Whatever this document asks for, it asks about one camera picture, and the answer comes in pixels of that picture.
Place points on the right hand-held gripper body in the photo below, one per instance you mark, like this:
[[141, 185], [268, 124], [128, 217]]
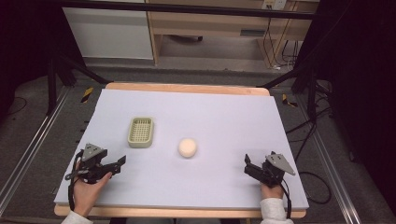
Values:
[[271, 170]]

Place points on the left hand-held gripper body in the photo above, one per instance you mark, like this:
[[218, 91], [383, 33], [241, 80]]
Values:
[[92, 163]]

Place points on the green plastic soap dish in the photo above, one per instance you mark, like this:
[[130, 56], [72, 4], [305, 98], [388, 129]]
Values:
[[141, 132]]

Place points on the cream round soap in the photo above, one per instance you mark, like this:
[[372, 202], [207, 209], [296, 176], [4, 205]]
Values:
[[187, 147]]

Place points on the person's right hand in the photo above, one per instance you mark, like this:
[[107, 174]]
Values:
[[271, 191]]

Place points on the person's left hand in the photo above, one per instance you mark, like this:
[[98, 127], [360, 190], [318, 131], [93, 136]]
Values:
[[88, 192]]

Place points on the white foam mat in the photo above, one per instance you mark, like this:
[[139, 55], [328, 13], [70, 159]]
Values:
[[199, 124]]

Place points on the yellow black floor tape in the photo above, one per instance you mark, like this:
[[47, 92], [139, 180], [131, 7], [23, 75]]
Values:
[[288, 100], [87, 94]]

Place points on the black metal stand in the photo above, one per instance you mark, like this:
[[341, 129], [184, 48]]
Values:
[[303, 81], [59, 77]]

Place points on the wooden table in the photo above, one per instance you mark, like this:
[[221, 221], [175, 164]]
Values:
[[186, 88]]

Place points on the black curtain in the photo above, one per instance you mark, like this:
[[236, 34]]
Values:
[[361, 87], [29, 40]]

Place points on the white cabinet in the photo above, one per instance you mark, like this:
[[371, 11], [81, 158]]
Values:
[[109, 32]]

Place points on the wooden desk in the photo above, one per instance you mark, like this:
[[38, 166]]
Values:
[[214, 23]]

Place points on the metal floor rail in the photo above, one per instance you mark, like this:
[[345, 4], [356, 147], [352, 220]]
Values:
[[330, 165], [29, 149]]

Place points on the black metal frame bar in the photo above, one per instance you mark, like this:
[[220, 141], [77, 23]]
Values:
[[186, 8]]

